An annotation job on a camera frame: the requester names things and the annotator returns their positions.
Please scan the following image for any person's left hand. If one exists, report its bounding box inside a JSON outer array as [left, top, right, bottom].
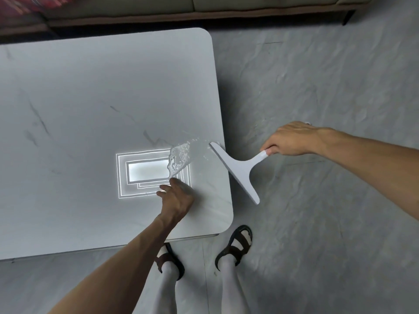
[[156, 177, 196, 226]]

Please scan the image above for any person's right hand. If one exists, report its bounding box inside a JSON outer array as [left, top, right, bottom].
[[260, 121, 323, 157]]

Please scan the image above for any white squeegee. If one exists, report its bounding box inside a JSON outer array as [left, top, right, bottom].
[[209, 142, 270, 205]]

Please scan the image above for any person's left forearm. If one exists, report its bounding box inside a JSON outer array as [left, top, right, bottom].
[[48, 215, 179, 314]]

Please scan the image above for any person's right forearm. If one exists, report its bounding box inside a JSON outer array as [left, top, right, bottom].
[[316, 127, 419, 221]]

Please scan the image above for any water puddle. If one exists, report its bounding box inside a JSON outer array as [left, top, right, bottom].
[[166, 138, 216, 177]]

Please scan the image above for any white marble table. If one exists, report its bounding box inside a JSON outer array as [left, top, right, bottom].
[[0, 27, 234, 261]]

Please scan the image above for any black sandal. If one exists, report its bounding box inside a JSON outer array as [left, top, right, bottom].
[[215, 225, 253, 272], [155, 242, 185, 281]]

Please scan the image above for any person's left leg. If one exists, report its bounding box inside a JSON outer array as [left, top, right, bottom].
[[151, 245, 179, 314]]

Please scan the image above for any person's leg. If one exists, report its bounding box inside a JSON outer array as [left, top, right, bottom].
[[151, 245, 179, 314], [217, 231, 252, 314]]

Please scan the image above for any person's right leg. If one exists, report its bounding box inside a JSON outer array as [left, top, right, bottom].
[[217, 231, 252, 314]]

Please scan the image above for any beige sofa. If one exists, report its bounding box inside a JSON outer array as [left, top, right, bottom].
[[0, 0, 377, 37]]

